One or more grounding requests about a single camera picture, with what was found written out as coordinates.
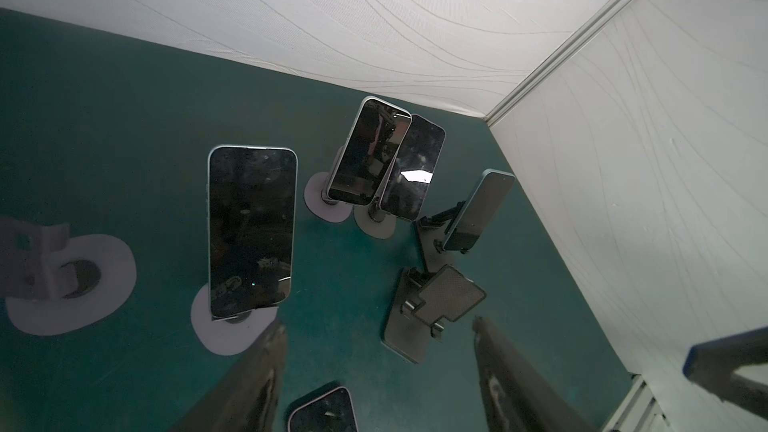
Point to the pink phone on back stand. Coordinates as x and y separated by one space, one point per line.
413 170

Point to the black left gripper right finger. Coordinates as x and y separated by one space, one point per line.
515 396

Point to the purple phone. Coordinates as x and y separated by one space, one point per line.
331 411

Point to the aluminium corner frame post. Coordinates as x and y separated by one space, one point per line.
574 43

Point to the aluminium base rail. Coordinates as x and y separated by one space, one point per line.
639 411

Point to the black folding phone stand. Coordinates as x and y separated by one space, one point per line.
423 303

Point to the round grey stand back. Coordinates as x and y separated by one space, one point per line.
375 222

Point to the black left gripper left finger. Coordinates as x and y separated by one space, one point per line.
246 398

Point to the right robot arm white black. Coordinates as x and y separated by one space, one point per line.
713 366

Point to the teal phone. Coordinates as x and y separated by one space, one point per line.
477 212

